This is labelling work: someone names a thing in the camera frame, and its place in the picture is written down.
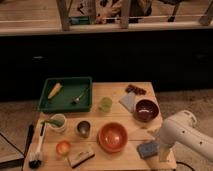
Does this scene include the dark red grapes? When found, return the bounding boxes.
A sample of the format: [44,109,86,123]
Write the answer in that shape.
[125,84,146,95]

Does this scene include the green plastic tray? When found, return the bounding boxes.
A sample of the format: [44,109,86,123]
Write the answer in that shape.
[38,77,92,113]

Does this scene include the green vegetable toy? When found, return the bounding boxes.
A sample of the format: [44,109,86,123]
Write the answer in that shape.
[41,119,63,127]

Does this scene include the orange fruit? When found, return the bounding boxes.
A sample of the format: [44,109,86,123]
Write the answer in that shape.
[56,140,71,156]

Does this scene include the black cable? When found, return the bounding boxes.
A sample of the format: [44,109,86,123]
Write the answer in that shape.
[175,161,196,171]

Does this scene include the orange bowl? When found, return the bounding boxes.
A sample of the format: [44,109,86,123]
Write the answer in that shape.
[97,122,128,153]

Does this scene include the grey cloth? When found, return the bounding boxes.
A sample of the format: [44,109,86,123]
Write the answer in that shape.
[119,92,136,113]

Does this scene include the metal spoon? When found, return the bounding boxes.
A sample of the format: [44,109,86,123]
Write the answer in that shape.
[71,88,89,104]

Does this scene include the green plastic cup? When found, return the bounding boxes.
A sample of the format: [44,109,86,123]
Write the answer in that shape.
[99,97,112,112]

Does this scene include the purple bowl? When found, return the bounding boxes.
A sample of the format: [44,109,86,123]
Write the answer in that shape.
[134,99,159,122]

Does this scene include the blue sponge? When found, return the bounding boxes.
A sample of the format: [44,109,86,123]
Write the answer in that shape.
[137,141,158,159]

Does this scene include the white mug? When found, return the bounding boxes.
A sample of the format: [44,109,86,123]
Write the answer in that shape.
[49,114,67,133]

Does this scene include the wooden block eraser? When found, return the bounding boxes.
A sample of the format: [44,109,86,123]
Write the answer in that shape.
[68,146,95,169]

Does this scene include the yellow corn cob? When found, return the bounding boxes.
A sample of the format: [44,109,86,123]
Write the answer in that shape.
[48,83,62,99]

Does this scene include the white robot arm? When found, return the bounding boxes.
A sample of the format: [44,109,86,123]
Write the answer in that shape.
[156,110,213,162]

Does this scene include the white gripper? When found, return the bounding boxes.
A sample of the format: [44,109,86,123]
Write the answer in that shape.
[155,129,174,162]

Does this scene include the metal cup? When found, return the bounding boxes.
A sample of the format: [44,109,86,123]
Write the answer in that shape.
[76,121,91,138]

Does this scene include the teal object on shelf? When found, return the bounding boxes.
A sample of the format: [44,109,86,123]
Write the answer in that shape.
[69,16,90,25]

